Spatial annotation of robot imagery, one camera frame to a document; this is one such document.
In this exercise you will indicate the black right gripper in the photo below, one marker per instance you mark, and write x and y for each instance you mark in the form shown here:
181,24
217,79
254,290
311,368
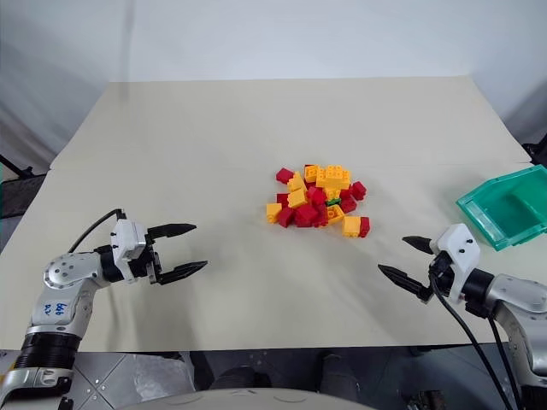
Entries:
442,275

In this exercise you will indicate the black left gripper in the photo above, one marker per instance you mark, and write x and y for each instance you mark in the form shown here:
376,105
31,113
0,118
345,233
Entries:
150,265

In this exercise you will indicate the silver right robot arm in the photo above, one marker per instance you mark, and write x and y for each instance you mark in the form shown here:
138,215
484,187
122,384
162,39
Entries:
513,294

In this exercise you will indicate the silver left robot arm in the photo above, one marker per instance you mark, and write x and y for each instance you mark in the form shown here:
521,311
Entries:
64,273

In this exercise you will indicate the green plastic toy brick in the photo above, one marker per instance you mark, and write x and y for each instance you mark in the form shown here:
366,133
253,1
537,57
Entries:
333,202

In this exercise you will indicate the green plastic bin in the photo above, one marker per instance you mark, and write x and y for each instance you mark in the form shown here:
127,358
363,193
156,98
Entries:
508,209

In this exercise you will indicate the orange plastic building brick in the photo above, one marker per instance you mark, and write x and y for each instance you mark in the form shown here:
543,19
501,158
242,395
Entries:
335,176

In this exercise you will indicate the red plastic toy brick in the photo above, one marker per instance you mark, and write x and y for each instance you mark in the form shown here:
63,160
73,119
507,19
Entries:
306,216

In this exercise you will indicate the grey metal plate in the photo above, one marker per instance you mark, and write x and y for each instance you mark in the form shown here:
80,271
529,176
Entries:
107,380

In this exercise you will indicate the black stand bar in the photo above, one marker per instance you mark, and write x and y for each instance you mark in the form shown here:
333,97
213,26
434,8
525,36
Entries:
17,166

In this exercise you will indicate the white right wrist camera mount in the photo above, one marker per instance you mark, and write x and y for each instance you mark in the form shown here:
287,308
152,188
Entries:
459,247

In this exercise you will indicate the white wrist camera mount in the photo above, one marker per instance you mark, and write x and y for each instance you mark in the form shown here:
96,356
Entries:
126,239
459,247

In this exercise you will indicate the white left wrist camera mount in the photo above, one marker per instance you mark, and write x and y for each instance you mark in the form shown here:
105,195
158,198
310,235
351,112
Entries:
126,239

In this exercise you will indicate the black metal frame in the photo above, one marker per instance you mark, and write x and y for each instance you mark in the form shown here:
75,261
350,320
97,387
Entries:
536,149

